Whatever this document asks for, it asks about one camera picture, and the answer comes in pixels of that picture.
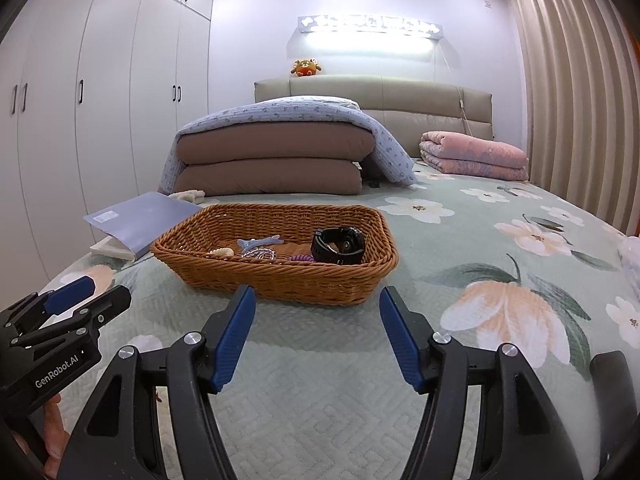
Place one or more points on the beige padded headboard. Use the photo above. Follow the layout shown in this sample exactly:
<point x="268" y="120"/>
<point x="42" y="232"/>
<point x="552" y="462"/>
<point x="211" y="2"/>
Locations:
<point x="425" y="100"/>

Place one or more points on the wall light bar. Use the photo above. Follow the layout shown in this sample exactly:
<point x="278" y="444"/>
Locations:
<point x="370" y="27"/>

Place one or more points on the orange plush toy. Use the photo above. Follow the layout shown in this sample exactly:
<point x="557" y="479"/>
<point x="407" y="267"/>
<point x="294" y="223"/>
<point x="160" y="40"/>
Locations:
<point x="306" y="67"/>

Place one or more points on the beige curtain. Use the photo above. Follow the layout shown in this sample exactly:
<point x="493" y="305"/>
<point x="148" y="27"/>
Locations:
<point x="575" y="110"/>

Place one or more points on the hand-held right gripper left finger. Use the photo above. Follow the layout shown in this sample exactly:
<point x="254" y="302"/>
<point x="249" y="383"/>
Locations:
<point x="232" y="340"/>

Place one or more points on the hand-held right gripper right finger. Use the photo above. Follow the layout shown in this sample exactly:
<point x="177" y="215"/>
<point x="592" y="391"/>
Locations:
<point x="397" y="335"/>

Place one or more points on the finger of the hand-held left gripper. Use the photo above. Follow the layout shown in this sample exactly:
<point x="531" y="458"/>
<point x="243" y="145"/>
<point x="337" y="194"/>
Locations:
<point x="112" y="302"/>
<point x="70" y="294"/>

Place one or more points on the clear plastic bag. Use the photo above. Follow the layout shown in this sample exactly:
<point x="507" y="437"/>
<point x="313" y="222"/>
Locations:
<point x="631" y="255"/>

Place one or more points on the small white fabric item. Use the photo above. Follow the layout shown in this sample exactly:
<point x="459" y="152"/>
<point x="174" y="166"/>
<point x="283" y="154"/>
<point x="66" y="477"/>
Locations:
<point x="187" y="195"/>

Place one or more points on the pink folded quilt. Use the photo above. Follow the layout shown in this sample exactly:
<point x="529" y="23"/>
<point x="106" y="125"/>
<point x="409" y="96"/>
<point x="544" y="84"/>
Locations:
<point x="475" y="157"/>

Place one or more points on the black wrist watch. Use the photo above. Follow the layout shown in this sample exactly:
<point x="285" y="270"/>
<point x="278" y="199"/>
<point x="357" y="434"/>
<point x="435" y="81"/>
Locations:
<point x="325" y="250"/>

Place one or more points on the blue-grey floral blanket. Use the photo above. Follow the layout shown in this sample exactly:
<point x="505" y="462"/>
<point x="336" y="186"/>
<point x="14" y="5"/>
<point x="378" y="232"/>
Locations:
<point x="300" y="110"/>

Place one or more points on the brown wicker basket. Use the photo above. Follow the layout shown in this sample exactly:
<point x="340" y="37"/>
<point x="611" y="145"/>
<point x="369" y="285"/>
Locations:
<point x="280" y="285"/>

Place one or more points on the person's left hand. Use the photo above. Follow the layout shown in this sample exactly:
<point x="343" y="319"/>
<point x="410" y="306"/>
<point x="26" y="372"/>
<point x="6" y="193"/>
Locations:
<point x="52" y="435"/>

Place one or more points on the brown pillow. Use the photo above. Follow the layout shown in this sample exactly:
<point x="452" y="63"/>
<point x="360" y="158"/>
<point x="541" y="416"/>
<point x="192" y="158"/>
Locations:
<point x="275" y="142"/>

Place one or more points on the beige hair claw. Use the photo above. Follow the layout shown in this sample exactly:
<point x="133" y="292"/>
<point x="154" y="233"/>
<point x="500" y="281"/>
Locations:
<point x="221" y="252"/>

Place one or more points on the blue plastic folder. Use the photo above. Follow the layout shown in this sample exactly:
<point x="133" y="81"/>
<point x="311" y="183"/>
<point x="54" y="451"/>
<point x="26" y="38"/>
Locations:
<point x="140" y="220"/>

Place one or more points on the white wardrobe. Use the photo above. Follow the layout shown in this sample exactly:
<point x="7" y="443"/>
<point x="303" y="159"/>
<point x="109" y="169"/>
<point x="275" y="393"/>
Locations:
<point x="100" y="110"/>

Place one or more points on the blue hair clip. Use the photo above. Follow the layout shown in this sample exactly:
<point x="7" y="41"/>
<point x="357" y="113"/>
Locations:
<point x="250" y="244"/>

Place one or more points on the green floral bedspread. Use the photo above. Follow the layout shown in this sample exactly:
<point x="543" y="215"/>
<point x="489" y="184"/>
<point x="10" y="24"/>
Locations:
<point x="320" y="410"/>

